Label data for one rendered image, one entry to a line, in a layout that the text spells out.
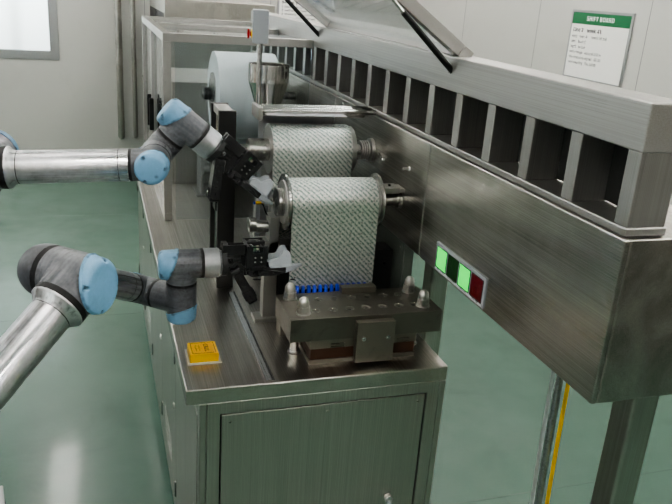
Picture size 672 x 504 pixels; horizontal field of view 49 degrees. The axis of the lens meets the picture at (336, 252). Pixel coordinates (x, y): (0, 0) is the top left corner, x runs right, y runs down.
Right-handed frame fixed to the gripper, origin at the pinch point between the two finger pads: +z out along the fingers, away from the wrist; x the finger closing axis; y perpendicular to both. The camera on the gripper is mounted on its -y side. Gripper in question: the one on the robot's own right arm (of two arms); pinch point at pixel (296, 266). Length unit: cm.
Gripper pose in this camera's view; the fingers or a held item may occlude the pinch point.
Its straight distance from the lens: 193.6
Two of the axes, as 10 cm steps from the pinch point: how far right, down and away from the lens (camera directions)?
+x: -3.0, -3.4, 8.9
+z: 9.5, -0.4, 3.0
